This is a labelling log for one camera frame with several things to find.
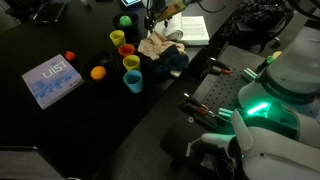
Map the red handled clamp upper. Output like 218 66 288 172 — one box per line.
208 57 232 75

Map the yellow cup near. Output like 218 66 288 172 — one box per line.
123 55 140 71

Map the black device top left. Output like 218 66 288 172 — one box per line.
33 3 66 24

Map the dark navy cloth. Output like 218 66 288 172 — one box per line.
143 45 189 77

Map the orange fruit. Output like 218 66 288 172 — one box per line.
90 66 107 81

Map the small orange red ball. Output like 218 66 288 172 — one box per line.
65 51 76 61

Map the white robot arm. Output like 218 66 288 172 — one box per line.
164 26 320 180

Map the yellow cup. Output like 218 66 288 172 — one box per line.
109 30 126 48
123 55 140 71

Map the UIST blue white book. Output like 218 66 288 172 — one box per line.
22 54 84 109

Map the black bowl with green ball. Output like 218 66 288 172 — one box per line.
112 12 139 34

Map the blue cup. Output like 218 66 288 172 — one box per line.
123 70 143 93

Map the tablet with lit screen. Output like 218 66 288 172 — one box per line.
120 0 142 7

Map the beige cloth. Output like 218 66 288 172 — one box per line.
138 32 187 77

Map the green ball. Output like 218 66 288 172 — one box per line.
119 15 132 27

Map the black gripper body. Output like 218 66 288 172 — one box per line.
151 0 188 24

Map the red handled clamp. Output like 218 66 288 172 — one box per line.
208 57 232 75
181 93 215 121

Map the orange book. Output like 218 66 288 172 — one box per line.
154 13 210 46

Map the red handled clamp lower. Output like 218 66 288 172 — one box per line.
181 93 215 121

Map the black office chair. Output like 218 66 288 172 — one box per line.
216 0 294 49

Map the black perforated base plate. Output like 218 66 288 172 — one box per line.
160 46 264 167

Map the orange cup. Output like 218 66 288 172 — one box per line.
118 44 135 58

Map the yellow cup far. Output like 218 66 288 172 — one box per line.
109 30 126 48

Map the black bowl with orange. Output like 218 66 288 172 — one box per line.
81 50 117 85

